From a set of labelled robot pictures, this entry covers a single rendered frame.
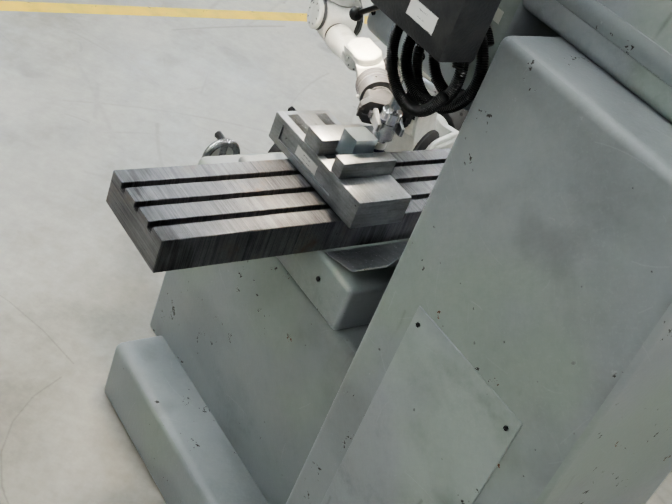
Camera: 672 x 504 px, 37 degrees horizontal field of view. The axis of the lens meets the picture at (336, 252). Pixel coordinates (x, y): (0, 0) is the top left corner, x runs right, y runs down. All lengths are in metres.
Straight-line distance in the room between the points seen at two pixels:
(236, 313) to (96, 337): 0.71
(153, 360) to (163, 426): 0.22
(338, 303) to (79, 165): 1.85
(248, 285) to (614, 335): 1.12
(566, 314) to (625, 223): 0.19
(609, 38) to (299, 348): 1.03
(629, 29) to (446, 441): 0.78
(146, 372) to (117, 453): 0.23
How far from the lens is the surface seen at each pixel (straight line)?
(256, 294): 2.43
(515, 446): 1.76
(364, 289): 2.14
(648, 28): 1.66
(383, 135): 2.23
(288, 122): 2.30
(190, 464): 2.58
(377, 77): 2.33
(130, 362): 2.78
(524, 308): 1.69
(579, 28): 1.74
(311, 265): 2.21
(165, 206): 2.03
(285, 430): 2.43
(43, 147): 3.87
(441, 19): 1.58
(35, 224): 3.49
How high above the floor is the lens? 2.11
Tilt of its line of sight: 34 degrees down
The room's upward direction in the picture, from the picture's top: 23 degrees clockwise
